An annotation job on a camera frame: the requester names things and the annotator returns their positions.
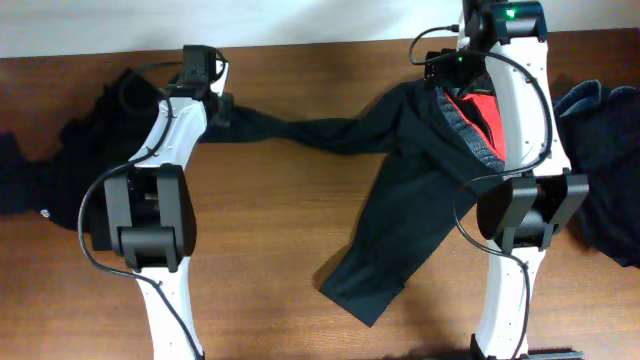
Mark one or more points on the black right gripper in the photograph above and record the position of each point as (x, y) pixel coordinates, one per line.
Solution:
(445, 70)

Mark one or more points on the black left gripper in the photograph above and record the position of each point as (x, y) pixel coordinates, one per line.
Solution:
(223, 107)

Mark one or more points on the black leggings red waistband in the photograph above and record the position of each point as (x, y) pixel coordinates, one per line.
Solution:
(433, 141)

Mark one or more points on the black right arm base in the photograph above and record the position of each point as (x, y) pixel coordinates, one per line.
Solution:
(546, 354)

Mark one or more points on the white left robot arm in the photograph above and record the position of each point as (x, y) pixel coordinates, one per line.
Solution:
(151, 220)

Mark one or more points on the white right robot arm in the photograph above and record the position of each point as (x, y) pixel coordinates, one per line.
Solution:
(537, 193)

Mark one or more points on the black garment pile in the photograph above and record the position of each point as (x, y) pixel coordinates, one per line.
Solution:
(107, 136)

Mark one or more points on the dark blue jeans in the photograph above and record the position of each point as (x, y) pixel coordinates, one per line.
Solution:
(599, 130)

